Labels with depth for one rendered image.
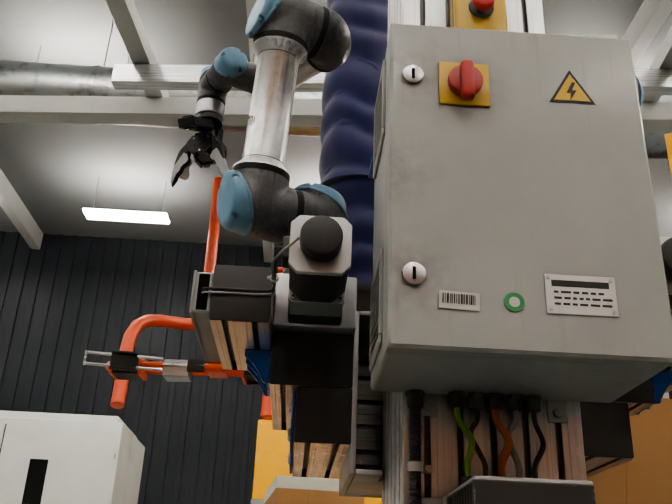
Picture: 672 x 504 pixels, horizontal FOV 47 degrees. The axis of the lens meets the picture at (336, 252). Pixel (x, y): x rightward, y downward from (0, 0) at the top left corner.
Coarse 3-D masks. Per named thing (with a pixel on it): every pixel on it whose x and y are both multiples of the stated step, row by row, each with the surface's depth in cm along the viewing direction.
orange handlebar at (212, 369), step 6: (144, 366) 205; (150, 366) 205; (156, 366) 205; (162, 366) 205; (210, 366) 204; (216, 366) 204; (150, 372) 208; (156, 372) 208; (162, 372) 208; (192, 372) 208; (198, 372) 208; (204, 372) 208; (210, 372) 204; (216, 372) 204; (222, 372) 204; (228, 372) 208; (234, 372) 208; (240, 372) 205
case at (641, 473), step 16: (640, 416) 180; (656, 416) 180; (640, 432) 178; (656, 432) 178; (640, 448) 177; (656, 448) 177; (624, 464) 175; (640, 464) 175; (656, 464) 175; (592, 480) 174; (608, 480) 174; (624, 480) 174; (640, 480) 174; (656, 480) 174; (608, 496) 172; (624, 496) 172; (640, 496) 172; (656, 496) 172
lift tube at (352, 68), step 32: (352, 0) 247; (384, 0) 250; (352, 32) 240; (384, 32) 245; (352, 64) 236; (352, 96) 231; (320, 128) 238; (352, 128) 226; (320, 160) 231; (352, 160) 222
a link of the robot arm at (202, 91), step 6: (210, 66) 207; (204, 72) 207; (204, 78) 204; (204, 84) 204; (198, 90) 206; (204, 90) 204; (210, 90) 203; (198, 96) 205; (204, 96) 203; (210, 96) 203; (216, 96) 203; (222, 96) 205; (222, 102) 205
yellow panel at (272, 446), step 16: (272, 432) 910; (256, 448) 902; (272, 448) 903; (288, 448) 904; (256, 464) 894; (272, 464) 895; (288, 464) 896; (256, 480) 887; (272, 480) 888; (256, 496) 880
